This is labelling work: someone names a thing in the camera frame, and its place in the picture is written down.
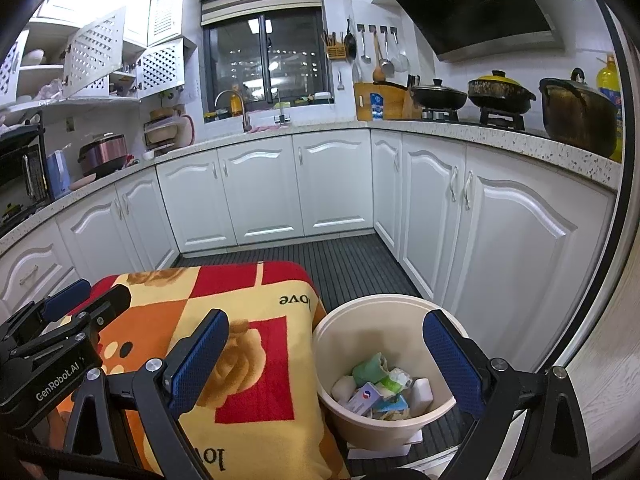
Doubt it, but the wooden cutting board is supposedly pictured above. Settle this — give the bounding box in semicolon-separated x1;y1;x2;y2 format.
353;81;408;122

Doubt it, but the wooden knife block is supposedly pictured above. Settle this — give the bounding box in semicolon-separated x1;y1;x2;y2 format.
402;75;423;120

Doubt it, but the yellow lidded clay pot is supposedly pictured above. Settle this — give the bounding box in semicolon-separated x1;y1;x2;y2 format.
467;70;537;115

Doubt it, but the pink dish rack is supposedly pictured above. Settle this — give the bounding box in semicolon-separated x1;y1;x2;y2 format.
143;112;196;153

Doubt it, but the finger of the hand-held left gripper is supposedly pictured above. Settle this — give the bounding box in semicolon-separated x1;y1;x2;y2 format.
0;279;92;348
15;285;132;356

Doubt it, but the dark ribbed floor mat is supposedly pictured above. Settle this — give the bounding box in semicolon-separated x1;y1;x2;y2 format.
170;234;476;476

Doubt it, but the dark kitchen window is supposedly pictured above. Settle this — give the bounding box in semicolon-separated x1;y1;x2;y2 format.
202;6;328;111

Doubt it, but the black range hood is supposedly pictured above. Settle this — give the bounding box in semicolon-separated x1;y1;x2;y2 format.
382;0;566;63

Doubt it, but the black microwave oven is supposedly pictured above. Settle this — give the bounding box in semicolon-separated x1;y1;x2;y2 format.
0;140;48;223

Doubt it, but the blue pitcher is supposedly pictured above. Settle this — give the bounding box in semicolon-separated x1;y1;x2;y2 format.
46;150;72;200

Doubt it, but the green fuzzy cloth roll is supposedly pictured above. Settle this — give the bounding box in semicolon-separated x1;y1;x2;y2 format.
351;352;390;386

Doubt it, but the white louvered cabinet door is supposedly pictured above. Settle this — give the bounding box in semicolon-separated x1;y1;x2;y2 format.
147;0;186;47

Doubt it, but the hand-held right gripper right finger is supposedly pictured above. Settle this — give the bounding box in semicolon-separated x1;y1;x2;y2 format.
422;310;593;480

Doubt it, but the black wok with lid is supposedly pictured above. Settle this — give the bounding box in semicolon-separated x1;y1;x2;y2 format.
382;78;468;111

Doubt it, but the large dark stock pot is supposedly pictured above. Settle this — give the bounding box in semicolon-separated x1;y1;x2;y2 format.
539;67;620;158

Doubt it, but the white lattice cabinet door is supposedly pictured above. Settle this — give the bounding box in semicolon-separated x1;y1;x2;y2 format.
136;37;185;99
0;30;28;98
62;6;127;98

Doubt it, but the row of white cabinet doors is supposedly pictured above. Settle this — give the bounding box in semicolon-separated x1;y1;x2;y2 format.
0;130;616;376

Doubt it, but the white flat board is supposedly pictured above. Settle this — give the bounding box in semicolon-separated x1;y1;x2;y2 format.
346;427;426;461

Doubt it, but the striped roller blind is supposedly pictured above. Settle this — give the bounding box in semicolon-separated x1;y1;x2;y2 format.
199;0;322;26

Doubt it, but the white printed plastic wrapper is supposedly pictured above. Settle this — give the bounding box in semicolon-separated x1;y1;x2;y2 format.
331;375;357;403

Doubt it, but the yellow oil bottle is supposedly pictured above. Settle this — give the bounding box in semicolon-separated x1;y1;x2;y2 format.
596;52;625;163

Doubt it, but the tall curved metal faucet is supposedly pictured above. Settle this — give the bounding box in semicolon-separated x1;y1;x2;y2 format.
215;90;252;133

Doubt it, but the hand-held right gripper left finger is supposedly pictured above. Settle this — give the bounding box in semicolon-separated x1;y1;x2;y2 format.
52;309;230;480

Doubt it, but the wooden spoon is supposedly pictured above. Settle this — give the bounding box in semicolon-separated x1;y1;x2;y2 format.
372;35;388;85

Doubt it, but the wooden chopstick holder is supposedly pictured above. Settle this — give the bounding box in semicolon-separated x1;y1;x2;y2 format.
324;30;347;61

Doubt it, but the green white milk carton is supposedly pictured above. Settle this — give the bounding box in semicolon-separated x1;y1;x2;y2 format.
375;367;413;396

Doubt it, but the speckled countertop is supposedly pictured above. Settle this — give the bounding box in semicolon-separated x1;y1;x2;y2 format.
0;119;621;256

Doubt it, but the red yellow printed blanket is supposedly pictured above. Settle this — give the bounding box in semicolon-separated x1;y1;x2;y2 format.
52;261;351;480

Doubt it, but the cream plastic bucket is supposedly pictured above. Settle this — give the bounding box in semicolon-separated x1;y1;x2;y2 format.
311;294;471;453

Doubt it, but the copper rice cooker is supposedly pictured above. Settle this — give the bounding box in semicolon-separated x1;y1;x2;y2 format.
77;132;128;178

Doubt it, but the black metal shelf rack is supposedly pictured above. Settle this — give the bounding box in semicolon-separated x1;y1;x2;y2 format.
0;110;52;201

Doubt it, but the white medicine box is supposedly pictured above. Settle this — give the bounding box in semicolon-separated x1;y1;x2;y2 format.
346;382;388;417

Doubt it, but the black gas stove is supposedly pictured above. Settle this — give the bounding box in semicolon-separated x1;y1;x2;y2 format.
420;107;548;136

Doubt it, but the blue tissue packet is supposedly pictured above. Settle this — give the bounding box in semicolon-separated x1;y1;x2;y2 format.
372;394;411;420

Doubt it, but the crumpled clear plastic bag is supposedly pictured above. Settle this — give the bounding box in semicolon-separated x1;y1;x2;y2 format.
35;79;66;102

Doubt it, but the white torn paper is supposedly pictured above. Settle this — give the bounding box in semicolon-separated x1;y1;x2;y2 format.
410;377;434;416

